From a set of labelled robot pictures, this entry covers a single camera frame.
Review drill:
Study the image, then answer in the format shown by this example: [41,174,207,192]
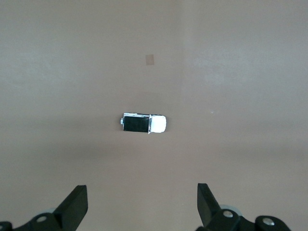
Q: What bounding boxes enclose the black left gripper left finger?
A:
[0,184,88,231]

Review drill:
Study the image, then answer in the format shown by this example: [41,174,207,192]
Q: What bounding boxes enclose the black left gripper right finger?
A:
[196,182,293,231]

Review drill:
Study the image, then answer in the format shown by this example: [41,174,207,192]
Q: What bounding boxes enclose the white jeep toy black roof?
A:
[119,112,167,135]

